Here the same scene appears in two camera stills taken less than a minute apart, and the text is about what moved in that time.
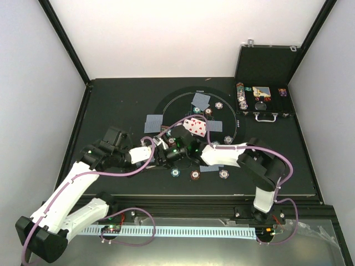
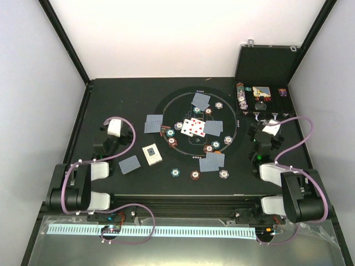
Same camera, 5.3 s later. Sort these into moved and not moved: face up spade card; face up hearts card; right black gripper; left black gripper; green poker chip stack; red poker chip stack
Moved: left black gripper; face up spade card; right black gripper
Not moved: green poker chip stack; face up hearts card; red poker chip stack
